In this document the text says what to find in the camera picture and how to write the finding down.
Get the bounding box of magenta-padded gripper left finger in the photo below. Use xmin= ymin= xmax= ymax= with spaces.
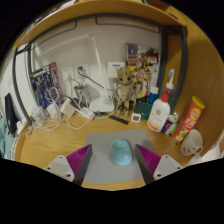
xmin=44 ymin=144 xmax=94 ymax=187

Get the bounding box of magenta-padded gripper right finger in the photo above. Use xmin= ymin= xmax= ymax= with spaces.
xmin=133 ymin=144 xmax=183 ymax=186

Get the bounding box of light blue computer mouse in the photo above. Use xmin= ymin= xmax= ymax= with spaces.
xmin=110 ymin=138 xmax=133 ymax=167

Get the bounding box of grey mouse pad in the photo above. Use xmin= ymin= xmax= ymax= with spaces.
xmin=80 ymin=128 xmax=156 ymax=185

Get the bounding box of small white tube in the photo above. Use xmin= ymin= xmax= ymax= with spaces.
xmin=162 ymin=112 xmax=180 ymax=136

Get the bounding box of white cube clock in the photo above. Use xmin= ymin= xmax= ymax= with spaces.
xmin=130 ymin=112 xmax=142 ymax=123

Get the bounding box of white red-capped lotion bottle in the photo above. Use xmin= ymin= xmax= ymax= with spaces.
xmin=146 ymin=88 xmax=172 ymax=133

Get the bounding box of white mug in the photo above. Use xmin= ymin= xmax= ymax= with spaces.
xmin=179 ymin=128 xmax=204 ymax=157

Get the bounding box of white power strip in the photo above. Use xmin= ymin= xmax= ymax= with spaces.
xmin=80 ymin=106 xmax=97 ymax=121

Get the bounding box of green round tin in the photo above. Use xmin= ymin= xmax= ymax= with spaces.
xmin=133 ymin=101 xmax=154 ymax=120

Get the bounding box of black ruler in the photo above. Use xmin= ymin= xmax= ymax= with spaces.
xmin=108 ymin=114 xmax=130 ymax=126

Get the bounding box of white charger block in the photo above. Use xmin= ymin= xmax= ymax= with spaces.
xmin=46 ymin=103 xmax=60 ymax=118
xmin=59 ymin=97 xmax=77 ymax=117

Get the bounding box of red chips can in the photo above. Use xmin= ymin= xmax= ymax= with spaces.
xmin=173 ymin=95 xmax=206 ymax=144

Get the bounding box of clear domed container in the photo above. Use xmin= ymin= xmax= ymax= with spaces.
xmin=31 ymin=105 xmax=46 ymax=125

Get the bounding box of white crumpled plastic bag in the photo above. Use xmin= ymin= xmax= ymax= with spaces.
xmin=14 ymin=119 xmax=27 ymax=135

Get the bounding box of tree figure toy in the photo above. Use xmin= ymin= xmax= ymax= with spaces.
xmin=114 ymin=65 xmax=137 ymax=118

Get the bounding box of teal cloth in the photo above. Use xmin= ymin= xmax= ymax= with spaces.
xmin=0 ymin=116 xmax=9 ymax=158

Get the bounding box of dark bottle white nozzle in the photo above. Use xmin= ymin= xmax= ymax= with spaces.
xmin=163 ymin=68 xmax=177 ymax=104

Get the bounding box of colourful printed box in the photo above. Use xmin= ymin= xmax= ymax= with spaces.
xmin=125 ymin=42 xmax=160 ymax=99

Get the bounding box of black power cable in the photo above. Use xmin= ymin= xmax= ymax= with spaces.
xmin=77 ymin=66 xmax=109 ymax=91

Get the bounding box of white wall socket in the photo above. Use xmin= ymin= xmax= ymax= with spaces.
xmin=74 ymin=64 xmax=90 ymax=81
xmin=61 ymin=66 xmax=75 ymax=83

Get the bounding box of grey metal shelf frame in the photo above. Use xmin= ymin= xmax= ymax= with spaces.
xmin=11 ymin=13 xmax=189 ymax=129

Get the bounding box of white wall box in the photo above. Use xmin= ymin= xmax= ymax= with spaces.
xmin=107 ymin=61 xmax=126 ymax=80

